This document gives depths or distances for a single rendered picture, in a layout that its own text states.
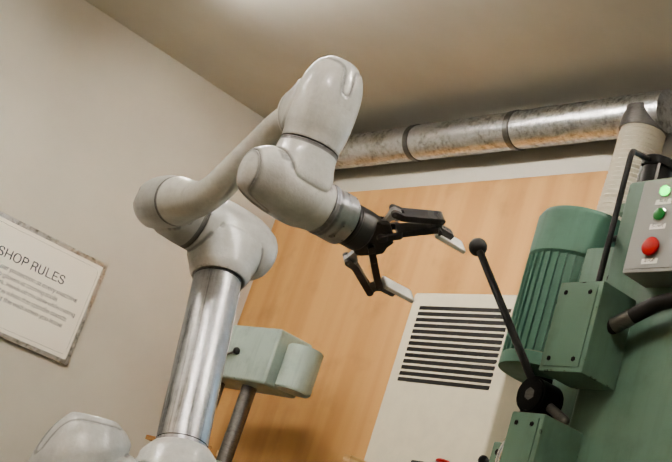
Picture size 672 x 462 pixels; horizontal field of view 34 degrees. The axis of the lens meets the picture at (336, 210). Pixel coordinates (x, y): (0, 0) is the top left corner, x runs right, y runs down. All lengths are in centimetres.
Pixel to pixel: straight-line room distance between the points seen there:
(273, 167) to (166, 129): 333
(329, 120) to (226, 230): 57
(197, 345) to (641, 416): 89
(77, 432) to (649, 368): 95
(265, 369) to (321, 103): 248
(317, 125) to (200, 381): 62
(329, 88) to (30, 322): 306
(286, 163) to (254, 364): 254
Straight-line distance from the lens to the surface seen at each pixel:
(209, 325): 221
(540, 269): 202
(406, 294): 199
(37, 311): 472
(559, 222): 204
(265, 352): 422
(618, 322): 174
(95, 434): 197
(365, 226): 184
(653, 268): 173
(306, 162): 177
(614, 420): 175
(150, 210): 224
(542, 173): 428
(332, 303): 476
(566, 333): 175
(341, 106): 180
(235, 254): 228
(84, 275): 481
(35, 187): 474
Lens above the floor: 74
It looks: 18 degrees up
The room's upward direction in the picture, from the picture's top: 19 degrees clockwise
